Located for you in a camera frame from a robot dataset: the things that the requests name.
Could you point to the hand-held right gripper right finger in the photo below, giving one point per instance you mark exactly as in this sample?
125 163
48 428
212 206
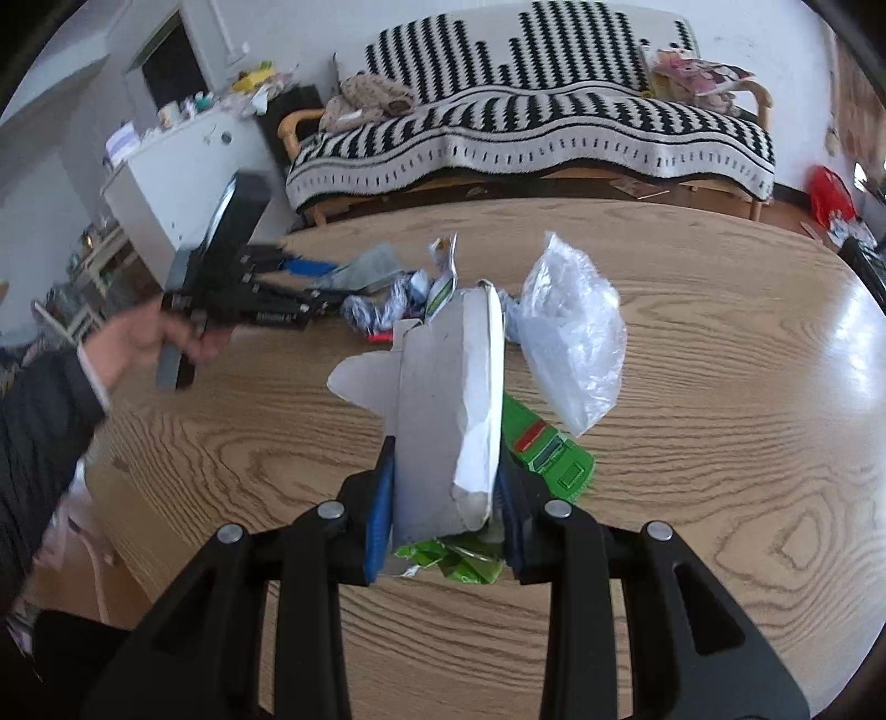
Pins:
526 533

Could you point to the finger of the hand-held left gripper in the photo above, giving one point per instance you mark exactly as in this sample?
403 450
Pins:
311 302
304 265

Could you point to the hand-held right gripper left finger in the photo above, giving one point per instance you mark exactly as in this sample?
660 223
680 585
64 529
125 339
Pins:
379 526

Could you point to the white cardboard box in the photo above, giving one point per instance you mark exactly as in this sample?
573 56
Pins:
436 415

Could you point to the person's left forearm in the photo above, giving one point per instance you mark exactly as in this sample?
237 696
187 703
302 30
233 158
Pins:
41 443

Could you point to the person's left hand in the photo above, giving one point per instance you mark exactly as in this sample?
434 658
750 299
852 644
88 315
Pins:
131 339

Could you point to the blue white crumpled wrapper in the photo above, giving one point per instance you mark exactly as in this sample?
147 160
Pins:
384 301

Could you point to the green snack packet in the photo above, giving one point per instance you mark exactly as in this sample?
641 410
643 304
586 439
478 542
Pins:
457 564

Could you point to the small pink red packet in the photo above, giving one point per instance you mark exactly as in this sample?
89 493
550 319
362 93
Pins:
381 338

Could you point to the green toy bus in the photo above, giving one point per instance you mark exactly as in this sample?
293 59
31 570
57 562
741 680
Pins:
554 457

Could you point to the white cabinet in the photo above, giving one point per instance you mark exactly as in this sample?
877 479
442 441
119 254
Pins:
187 187

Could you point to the low white table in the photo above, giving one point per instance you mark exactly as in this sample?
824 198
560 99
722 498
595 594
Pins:
100 256

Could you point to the white green-rimmed packet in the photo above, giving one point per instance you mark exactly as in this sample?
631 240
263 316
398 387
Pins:
443 284

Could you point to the wooden sofa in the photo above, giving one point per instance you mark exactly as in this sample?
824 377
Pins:
294 128

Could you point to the black cabinet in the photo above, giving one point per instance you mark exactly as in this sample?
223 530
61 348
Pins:
291 111

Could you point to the white mug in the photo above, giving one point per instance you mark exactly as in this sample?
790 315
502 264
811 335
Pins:
168 114

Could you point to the beige dotted garment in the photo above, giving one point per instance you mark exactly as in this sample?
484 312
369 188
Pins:
367 100

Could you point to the yellow box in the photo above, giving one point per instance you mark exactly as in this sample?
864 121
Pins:
253 78

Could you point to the clear plastic bag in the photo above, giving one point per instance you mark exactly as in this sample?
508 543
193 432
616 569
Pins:
574 332

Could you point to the pink printed pillow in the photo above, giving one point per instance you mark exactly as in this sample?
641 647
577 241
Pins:
699 76

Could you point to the red plastic bag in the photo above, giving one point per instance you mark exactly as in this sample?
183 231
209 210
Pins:
829 197

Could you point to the pink patterned curtain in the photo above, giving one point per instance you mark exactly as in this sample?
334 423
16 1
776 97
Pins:
865 90

